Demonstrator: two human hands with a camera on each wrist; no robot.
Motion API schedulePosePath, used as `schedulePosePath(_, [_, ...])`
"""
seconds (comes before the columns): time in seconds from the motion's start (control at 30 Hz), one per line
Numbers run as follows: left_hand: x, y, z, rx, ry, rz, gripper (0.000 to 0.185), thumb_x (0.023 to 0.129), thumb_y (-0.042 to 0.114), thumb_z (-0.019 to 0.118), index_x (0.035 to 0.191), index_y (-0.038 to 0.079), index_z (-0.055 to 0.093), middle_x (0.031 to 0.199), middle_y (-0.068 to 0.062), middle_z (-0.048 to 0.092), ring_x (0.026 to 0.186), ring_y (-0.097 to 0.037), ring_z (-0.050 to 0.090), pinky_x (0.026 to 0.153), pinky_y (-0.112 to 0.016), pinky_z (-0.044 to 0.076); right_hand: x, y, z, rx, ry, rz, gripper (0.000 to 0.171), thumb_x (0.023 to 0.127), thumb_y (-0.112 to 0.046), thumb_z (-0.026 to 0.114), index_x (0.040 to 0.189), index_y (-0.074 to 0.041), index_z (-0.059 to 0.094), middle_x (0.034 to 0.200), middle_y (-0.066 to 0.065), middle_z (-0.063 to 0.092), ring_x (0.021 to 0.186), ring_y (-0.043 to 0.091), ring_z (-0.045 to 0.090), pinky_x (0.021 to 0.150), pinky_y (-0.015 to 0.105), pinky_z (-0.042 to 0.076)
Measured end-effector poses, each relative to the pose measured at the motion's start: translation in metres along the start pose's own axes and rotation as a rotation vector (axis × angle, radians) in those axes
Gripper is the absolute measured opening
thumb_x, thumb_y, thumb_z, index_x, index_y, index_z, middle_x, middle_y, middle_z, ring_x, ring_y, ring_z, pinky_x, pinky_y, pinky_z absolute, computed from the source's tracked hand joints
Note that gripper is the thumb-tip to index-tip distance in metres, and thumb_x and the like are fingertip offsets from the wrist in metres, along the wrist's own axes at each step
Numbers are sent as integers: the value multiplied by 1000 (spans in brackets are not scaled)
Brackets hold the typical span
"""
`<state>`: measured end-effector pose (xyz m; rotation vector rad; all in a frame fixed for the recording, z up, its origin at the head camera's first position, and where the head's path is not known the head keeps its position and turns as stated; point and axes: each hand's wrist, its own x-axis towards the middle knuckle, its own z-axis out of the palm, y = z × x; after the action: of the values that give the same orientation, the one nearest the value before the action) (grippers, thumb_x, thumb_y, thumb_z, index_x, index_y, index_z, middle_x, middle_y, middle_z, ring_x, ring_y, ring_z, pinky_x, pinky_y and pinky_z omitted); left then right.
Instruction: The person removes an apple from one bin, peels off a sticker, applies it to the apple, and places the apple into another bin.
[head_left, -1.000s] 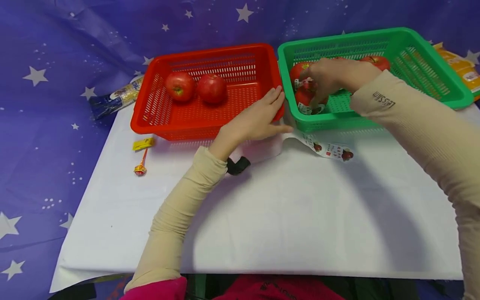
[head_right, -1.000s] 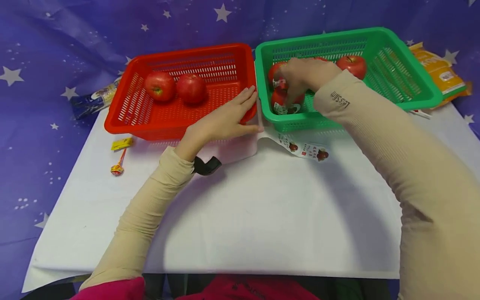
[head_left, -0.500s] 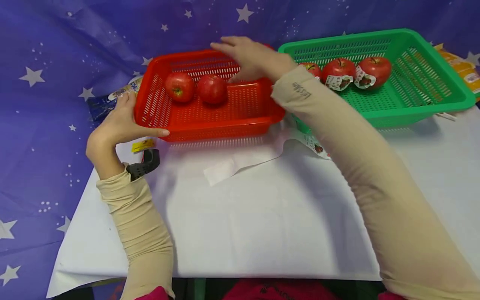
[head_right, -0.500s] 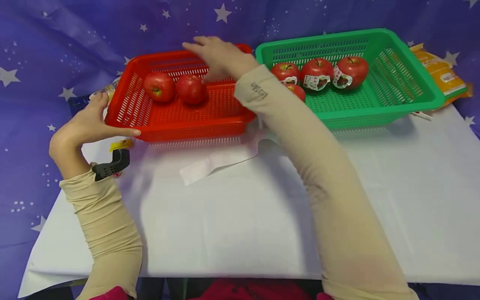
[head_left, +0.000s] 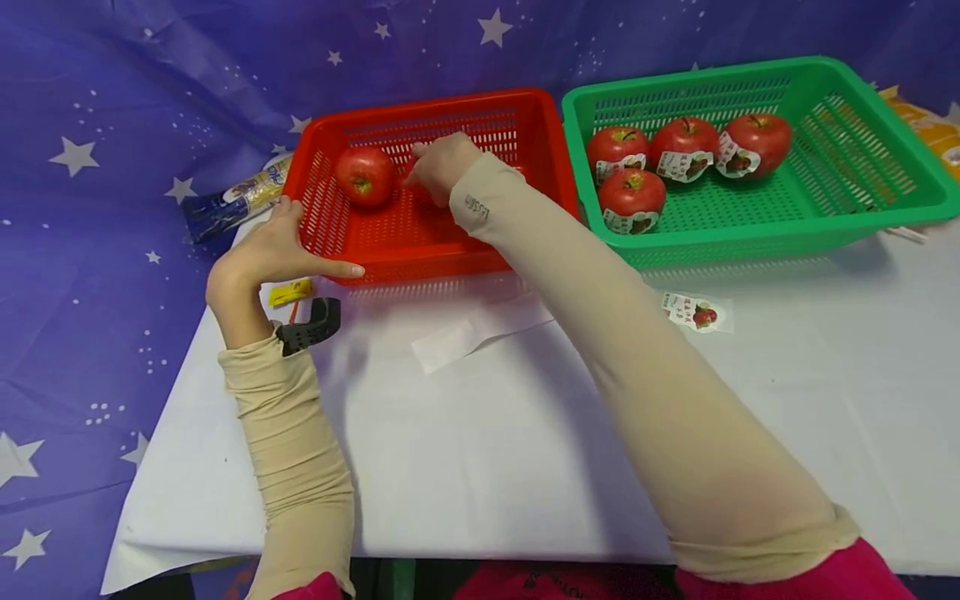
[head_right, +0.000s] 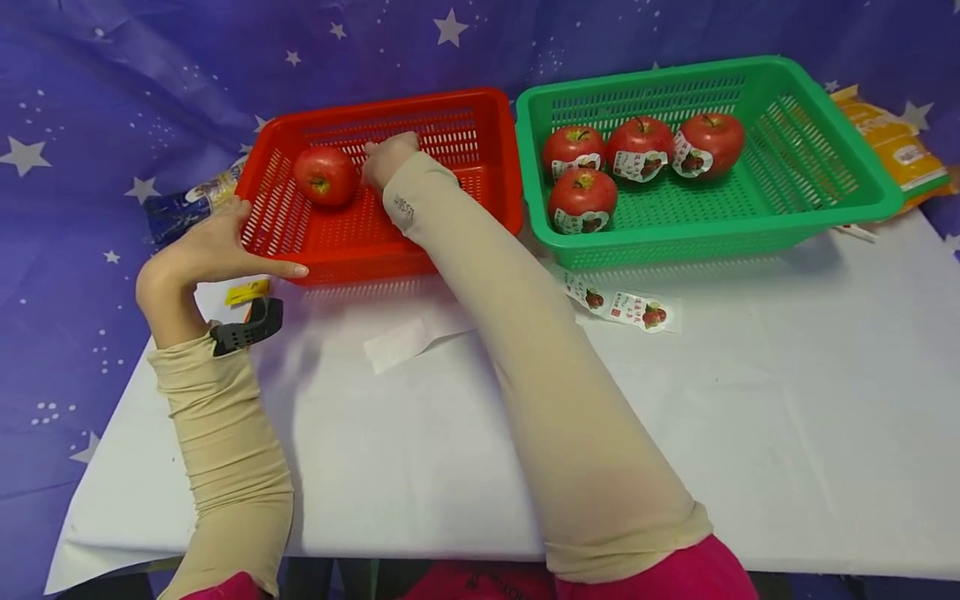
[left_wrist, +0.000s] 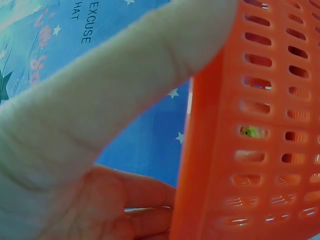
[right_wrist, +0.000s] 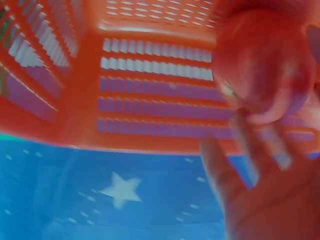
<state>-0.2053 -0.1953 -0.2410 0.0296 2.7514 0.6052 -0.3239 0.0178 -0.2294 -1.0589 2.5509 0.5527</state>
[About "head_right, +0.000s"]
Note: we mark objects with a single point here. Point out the small yellow label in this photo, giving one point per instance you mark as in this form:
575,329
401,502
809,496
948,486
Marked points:
246,292

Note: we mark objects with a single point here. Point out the green plastic basket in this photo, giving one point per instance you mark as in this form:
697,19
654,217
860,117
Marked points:
697,225

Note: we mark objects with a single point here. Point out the apple print sticker strip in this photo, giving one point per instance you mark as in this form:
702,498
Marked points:
626,307

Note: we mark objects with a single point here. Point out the person's left thumb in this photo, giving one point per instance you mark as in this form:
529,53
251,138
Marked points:
279,268

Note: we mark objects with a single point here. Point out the person's left hand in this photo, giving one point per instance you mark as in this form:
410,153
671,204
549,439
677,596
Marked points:
191,262

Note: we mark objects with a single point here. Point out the person's right forearm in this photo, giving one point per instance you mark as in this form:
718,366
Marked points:
540,367

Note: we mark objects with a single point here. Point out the orange plastic packet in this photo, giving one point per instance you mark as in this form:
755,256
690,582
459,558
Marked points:
892,146

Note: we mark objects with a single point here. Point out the red plastic basket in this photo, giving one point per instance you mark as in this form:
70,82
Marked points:
352,237

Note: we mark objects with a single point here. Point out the person's right fingers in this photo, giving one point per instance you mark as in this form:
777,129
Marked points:
370,149

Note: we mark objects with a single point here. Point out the black wrist band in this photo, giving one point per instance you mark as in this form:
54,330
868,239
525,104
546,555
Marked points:
247,327

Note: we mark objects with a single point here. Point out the labelled red apple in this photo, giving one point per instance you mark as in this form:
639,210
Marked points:
712,142
583,198
640,146
573,148

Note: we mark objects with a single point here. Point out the person's left forearm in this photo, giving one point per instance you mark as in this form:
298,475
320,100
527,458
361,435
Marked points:
225,467

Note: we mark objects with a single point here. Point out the person's right hand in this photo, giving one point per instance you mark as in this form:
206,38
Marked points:
390,158

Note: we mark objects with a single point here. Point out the person's left fingers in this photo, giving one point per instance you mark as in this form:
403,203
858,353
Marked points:
234,213

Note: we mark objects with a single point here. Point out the white backing paper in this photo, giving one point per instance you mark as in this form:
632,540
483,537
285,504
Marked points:
405,340

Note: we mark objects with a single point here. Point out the person's body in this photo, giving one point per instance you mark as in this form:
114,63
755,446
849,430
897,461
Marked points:
660,579

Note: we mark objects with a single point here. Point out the blue plastic packet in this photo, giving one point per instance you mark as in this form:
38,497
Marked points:
184,208

